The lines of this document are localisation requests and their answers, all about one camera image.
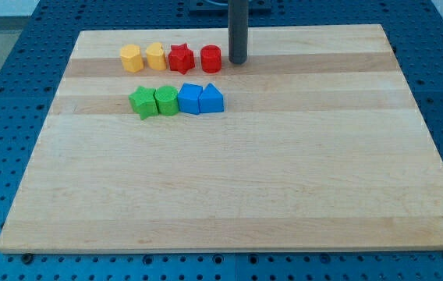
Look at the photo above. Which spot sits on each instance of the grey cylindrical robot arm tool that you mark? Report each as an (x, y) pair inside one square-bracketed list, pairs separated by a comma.
[(238, 18)]

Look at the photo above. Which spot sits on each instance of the yellow hexagon block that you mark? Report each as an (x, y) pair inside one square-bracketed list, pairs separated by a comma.
[(131, 58)]

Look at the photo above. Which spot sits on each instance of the green cylinder block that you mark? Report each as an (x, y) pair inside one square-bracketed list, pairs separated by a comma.
[(167, 101)]

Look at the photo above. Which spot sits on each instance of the green star block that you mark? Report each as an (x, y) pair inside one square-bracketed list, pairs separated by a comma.
[(143, 102)]

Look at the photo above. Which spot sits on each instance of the yellow heart block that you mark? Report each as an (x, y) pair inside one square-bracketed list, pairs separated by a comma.
[(156, 56)]

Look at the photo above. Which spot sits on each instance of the light wooden board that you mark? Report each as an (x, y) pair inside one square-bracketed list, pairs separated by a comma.
[(321, 147)]

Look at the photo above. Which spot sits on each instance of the red star block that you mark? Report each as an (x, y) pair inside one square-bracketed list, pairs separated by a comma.
[(181, 58)]

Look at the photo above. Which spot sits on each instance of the red cylinder block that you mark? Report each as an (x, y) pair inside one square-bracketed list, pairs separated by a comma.
[(211, 58)]

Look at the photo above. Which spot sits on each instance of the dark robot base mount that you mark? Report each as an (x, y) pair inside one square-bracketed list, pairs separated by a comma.
[(197, 6)]

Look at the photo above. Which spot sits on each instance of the blue cube block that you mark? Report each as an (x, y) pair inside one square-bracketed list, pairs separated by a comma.
[(188, 98)]

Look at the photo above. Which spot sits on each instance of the blue triangle block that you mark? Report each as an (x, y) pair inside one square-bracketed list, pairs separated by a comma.
[(211, 100)]

